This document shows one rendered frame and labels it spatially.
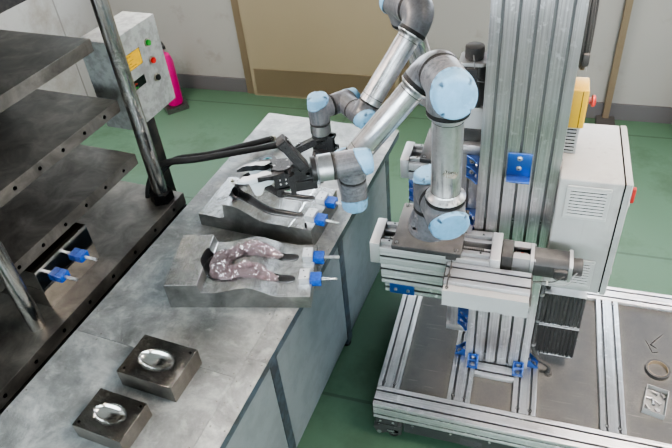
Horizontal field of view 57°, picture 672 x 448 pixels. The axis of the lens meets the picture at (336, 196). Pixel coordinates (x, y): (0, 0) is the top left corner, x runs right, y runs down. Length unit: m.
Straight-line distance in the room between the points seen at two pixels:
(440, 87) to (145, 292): 1.35
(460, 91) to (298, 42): 3.31
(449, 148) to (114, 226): 1.57
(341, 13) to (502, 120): 2.80
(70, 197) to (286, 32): 2.67
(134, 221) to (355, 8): 2.46
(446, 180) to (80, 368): 1.31
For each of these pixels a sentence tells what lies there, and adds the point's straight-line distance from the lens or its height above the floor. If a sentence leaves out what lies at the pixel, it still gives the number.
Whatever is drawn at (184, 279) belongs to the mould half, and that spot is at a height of 0.91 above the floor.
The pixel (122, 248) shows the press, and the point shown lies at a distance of 2.63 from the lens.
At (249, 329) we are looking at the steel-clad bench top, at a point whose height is 0.80.
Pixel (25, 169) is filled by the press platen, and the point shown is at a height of 1.29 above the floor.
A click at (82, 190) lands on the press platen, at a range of 2.57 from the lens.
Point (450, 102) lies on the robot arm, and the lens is 1.58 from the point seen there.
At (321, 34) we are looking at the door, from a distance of 4.72.
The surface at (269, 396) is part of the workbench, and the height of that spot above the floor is 0.55.
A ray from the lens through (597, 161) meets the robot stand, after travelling 2.11.
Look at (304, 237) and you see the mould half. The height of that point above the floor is 0.85.
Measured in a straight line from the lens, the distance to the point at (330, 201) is 2.42.
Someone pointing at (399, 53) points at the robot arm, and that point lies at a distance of 2.09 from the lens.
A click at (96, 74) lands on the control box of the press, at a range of 2.74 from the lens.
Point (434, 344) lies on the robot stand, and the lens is 2.80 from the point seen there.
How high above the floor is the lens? 2.40
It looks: 38 degrees down
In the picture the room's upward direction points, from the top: 6 degrees counter-clockwise
